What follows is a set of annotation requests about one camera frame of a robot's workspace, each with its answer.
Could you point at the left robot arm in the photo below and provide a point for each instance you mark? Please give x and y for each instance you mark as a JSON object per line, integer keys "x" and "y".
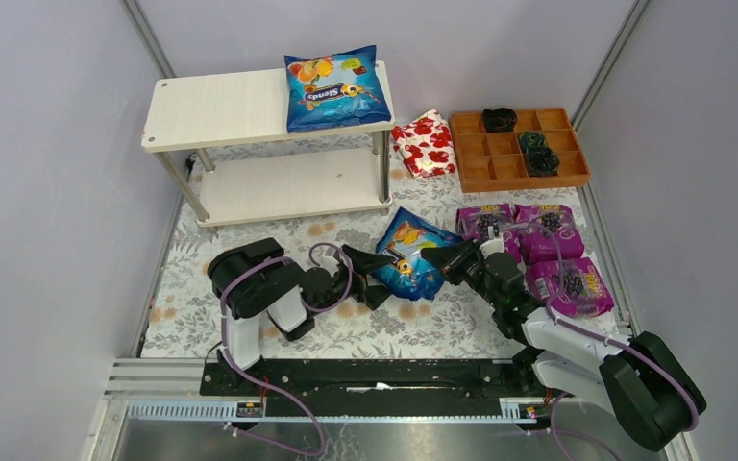
{"x": 259, "y": 278}

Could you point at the floral table mat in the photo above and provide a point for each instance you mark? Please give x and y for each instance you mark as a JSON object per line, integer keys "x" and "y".
{"x": 184, "y": 319}

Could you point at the white two-tier shelf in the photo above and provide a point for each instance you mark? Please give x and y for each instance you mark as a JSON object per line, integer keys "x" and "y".
{"x": 223, "y": 139}

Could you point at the purple grape candy bag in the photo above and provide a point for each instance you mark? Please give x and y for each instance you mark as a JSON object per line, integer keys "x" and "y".
{"x": 489, "y": 223}
{"x": 574, "y": 287}
{"x": 551, "y": 231}

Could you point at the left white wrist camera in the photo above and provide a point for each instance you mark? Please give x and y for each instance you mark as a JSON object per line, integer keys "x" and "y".
{"x": 332, "y": 263}

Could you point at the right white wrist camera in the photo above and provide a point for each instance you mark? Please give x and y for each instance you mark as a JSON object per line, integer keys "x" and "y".
{"x": 493, "y": 246}

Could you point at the blue Slendy candy bag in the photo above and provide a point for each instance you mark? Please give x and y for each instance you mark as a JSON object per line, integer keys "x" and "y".
{"x": 407, "y": 228}
{"x": 410, "y": 276}

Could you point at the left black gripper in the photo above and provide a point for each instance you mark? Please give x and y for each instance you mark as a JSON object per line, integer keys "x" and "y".
{"x": 356, "y": 278}

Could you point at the wooden compartment tray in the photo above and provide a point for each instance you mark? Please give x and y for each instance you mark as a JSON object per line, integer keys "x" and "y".
{"x": 490, "y": 161}

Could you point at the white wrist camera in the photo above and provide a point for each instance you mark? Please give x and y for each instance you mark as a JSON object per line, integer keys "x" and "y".
{"x": 493, "y": 246}
{"x": 332, "y": 263}

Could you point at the dark green coiled item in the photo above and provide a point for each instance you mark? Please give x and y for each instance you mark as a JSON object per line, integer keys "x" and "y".
{"x": 531, "y": 139}

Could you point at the red floral white pouch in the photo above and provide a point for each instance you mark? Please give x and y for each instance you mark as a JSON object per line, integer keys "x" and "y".
{"x": 426, "y": 146}

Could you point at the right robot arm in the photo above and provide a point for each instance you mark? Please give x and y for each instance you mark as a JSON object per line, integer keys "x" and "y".
{"x": 637, "y": 380}

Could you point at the black coiled item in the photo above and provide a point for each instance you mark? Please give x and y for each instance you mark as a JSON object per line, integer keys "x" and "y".
{"x": 499, "y": 120}
{"x": 541, "y": 162}

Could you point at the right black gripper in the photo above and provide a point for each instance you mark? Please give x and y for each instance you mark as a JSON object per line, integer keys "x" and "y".
{"x": 462, "y": 265}

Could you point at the blue candy bag on shelf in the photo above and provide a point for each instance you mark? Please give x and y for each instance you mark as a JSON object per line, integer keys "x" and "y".
{"x": 335, "y": 91}

